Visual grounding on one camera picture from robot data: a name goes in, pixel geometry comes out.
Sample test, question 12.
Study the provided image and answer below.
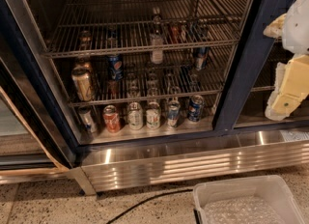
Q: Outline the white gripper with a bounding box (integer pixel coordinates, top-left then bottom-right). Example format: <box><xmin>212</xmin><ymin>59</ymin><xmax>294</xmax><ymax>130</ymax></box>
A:
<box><xmin>263</xmin><ymin>14</ymin><xmax>309</xmax><ymax>121</ymax></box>

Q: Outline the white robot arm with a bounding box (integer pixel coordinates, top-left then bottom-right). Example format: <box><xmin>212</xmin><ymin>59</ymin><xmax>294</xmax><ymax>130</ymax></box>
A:
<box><xmin>264</xmin><ymin>0</ymin><xmax>309</xmax><ymax>121</ymax></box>

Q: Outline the blue pepsi can bottom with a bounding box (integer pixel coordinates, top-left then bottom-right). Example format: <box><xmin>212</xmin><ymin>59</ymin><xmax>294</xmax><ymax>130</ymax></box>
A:
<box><xmin>187</xmin><ymin>95</ymin><xmax>205</xmax><ymax>122</ymax></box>

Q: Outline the blue silver can bottom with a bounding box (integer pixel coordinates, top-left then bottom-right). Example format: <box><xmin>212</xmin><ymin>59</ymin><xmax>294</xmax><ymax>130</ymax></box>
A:
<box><xmin>167</xmin><ymin>100</ymin><xmax>181</xmax><ymax>128</ymax></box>

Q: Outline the white green can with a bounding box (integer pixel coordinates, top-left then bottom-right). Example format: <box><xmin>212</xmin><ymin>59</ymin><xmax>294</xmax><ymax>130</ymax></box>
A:
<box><xmin>127</xmin><ymin>102</ymin><xmax>143</xmax><ymax>130</ymax></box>
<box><xmin>146</xmin><ymin>101</ymin><xmax>161</xmax><ymax>129</ymax></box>

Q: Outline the white green can bottom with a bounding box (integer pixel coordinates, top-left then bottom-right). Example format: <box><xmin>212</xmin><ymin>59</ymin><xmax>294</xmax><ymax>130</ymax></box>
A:
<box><xmin>127</xmin><ymin>102</ymin><xmax>143</xmax><ymax>130</ymax></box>

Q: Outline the stainless steel fridge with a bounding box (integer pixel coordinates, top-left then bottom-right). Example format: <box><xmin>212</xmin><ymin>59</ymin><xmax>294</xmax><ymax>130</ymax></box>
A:
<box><xmin>0</xmin><ymin>0</ymin><xmax>309</xmax><ymax>194</ymax></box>

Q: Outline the blue pepsi can middle shelf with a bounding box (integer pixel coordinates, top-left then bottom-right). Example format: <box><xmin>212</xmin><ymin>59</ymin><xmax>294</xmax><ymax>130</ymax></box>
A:
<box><xmin>107</xmin><ymin>54</ymin><xmax>124</xmax><ymax>81</ymax></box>

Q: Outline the red coke can bottom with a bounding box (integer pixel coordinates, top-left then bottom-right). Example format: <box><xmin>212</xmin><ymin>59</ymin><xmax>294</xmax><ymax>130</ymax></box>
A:
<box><xmin>103</xmin><ymin>105</ymin><xmax>121</xmax><ymax>132</ymax></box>

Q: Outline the gold can middle shelf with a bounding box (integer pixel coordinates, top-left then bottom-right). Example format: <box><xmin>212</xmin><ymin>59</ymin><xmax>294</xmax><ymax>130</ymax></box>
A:
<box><xmin>71</xmin><ymin>68</ymin><xmax>95</xmax><ymax>101</ymax></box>

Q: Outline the brown can behind gold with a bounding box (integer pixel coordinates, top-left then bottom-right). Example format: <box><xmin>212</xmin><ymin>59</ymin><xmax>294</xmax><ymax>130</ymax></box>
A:
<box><xmin>74</xmin><ymin>57</ymin><xmax>93</xmax><ymax>72</ymax></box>

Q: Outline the silver can bottom left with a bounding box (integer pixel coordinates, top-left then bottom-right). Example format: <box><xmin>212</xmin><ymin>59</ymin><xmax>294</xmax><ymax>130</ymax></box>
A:
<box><xmin>78</xmin><ymin>107</ymin><xmax>98</xmax><ymax>133</ymax></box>

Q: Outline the clear glass bottle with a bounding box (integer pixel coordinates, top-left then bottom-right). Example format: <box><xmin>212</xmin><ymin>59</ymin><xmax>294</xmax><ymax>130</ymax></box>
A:
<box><xmin>151</xmin><ymin>7</ymin><xmax>163</xmax><ymax>64</ymax></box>

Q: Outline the clear plastic bin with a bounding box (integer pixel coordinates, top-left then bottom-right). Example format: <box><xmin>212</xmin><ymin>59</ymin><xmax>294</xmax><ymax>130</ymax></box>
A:
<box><xmin>193</xmin><ymin>175</ymin><xmax>306</xmax><ymax>224</ymax></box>

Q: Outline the right fridge wire shelf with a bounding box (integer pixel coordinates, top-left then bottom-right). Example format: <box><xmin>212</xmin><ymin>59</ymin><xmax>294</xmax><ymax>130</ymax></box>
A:
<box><xmin>252</xmin><ymin>39</ymin><xmax>292</xmax><ymax>92</ymax></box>

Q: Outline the upper wire shelf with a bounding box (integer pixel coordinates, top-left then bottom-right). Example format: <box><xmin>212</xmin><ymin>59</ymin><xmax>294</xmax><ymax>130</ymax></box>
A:
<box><xmin>45</xmin><ymin>0</ymin><xmax>252</xmax><ymax>59</ymax></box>

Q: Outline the middle wire shelf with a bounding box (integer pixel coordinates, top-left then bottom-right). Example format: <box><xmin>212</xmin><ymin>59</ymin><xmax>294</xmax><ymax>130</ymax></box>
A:
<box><xmin>53</xmin><ymin>46</ymin><xmax>233</xmax><ymax>108</ymax></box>

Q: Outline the black cable on floor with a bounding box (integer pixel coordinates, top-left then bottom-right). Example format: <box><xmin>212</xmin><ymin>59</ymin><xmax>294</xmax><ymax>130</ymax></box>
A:
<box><xmin>105</xmin><ymin>187</ymin><xmax>194</xmax><ymax>224</ymax></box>

